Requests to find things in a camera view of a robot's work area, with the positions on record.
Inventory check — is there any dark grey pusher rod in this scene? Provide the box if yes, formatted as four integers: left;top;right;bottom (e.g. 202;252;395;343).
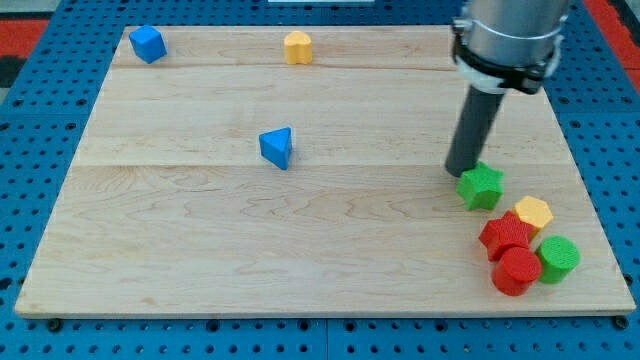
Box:
445;86;504;177

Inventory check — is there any yellow hexagon block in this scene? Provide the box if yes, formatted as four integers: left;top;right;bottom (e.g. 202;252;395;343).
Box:
512;196;554;239

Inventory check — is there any red cylinder block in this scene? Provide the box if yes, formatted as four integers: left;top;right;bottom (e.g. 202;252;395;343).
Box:
491;247;542;296

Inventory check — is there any green star block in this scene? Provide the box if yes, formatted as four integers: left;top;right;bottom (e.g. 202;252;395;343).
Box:
456;162;504;210

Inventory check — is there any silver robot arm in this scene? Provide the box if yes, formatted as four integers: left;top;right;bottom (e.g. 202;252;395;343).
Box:
452;0;570;95

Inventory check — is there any yellow heart block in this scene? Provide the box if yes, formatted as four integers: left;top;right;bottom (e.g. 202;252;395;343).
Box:
283;30;313;65

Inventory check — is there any blue cube block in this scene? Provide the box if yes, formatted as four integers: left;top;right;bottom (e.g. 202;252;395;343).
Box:
129;25;167;64

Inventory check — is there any red star block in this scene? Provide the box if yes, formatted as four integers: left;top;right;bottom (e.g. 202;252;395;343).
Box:
479;211;535;262

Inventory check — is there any blue triangle block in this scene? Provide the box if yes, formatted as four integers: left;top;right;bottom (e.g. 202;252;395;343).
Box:
258;127;292;170

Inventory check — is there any green cylinder block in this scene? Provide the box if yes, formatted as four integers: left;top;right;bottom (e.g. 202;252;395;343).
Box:
535;236;581;284

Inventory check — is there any wooden board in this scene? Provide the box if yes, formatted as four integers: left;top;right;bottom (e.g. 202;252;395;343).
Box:
15;26;636;319

